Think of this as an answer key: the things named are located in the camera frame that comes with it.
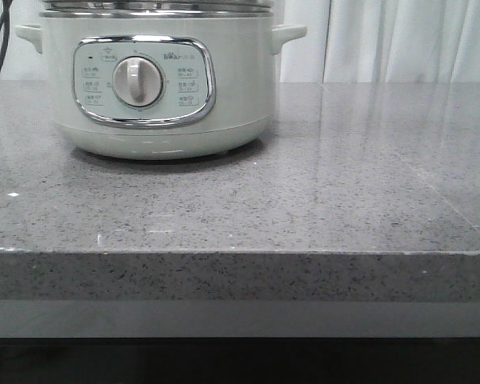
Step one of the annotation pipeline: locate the glass pot lid steel rim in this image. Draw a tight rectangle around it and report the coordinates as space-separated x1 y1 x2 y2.
42 0 275 13

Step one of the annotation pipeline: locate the pale green electric cooking pot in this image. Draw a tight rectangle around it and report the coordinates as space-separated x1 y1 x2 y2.
15 9 307 160

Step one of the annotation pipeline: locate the white pleated curtain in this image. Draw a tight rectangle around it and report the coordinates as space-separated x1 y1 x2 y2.
0 1 480 83

